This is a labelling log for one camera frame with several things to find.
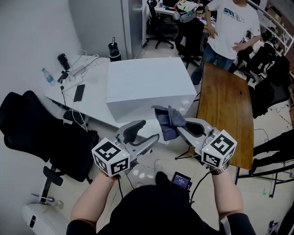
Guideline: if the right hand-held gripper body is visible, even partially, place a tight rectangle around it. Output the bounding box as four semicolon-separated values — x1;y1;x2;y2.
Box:
191;127;238;169

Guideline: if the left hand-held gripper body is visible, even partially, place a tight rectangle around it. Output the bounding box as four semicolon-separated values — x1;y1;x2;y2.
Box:
91;132;139;178

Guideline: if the grey-blue cloth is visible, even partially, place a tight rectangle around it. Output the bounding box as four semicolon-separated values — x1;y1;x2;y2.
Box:
151;105;187;142

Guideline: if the white microwave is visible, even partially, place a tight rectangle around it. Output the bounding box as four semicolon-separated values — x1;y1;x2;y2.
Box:
105;57;198;123

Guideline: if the person's left forearm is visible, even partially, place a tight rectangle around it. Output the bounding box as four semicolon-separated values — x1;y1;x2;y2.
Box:
70;171;123;224

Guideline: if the person's right forearm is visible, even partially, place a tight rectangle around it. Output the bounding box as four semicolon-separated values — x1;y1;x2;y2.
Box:
210;168;244;221

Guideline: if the black tripod stand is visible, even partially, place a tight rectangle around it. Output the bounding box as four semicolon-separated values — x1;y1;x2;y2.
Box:
175;150;201;161

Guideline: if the silver wristwatch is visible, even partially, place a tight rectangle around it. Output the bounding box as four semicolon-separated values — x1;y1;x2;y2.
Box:
209;160;231;176

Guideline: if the person's white shoe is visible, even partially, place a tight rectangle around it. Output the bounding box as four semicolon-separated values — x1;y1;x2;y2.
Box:
154;159;165;173

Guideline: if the brown wooden table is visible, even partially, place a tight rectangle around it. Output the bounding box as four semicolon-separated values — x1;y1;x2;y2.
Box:
196;61;255;171

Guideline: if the black device with screen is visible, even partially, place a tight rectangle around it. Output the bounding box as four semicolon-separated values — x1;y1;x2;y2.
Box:
170;171;192;191

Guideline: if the white desk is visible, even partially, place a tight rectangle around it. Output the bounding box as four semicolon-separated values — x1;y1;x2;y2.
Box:
45;55;171;145

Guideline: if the black smartphone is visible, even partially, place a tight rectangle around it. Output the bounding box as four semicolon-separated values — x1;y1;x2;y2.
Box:
73;84;86;102

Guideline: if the person's black shirt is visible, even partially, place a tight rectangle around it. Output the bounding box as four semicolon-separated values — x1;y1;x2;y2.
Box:
66;185;256;235

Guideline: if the white power strip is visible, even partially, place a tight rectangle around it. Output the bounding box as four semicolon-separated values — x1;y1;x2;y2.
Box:
61;75;84;90

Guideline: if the black blender bottle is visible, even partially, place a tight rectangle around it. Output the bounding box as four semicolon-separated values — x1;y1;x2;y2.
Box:
107;37;122;62

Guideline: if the black chair with pillow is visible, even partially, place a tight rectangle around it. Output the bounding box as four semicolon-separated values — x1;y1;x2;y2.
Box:
174;11;205;70

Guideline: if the white round appliance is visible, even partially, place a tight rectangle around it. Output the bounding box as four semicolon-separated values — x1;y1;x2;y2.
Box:
22;202;72;235

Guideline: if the black tumbler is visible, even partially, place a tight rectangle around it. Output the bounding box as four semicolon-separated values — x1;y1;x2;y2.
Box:
57;53;71;71

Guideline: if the clear plastic water bottle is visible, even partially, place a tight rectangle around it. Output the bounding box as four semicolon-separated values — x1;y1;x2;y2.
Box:
41;67;56;86

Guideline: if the black mesh office chair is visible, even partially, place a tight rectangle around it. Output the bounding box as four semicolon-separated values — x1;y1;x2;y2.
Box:
145;0;175;50

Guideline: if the patterned grey pillow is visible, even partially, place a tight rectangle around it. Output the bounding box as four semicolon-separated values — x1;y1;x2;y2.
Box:
173;0;201;24

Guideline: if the beaded bracelet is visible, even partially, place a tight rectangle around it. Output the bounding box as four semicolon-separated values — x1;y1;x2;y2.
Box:
99;169;121;180

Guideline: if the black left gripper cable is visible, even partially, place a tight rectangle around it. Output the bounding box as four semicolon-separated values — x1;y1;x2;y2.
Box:
117;174;125;200

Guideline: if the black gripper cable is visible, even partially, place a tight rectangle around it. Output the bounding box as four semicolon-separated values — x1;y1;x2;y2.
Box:
117;174;125;200
189;171;211;205

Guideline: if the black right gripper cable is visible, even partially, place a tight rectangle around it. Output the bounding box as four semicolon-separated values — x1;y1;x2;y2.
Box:
189;171;211;205

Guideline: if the white charging cable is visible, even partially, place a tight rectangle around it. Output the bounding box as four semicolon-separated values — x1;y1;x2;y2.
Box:
72;100;89;133

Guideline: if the black metal frame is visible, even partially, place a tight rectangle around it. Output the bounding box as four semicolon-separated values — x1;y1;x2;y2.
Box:
235;163;294;199

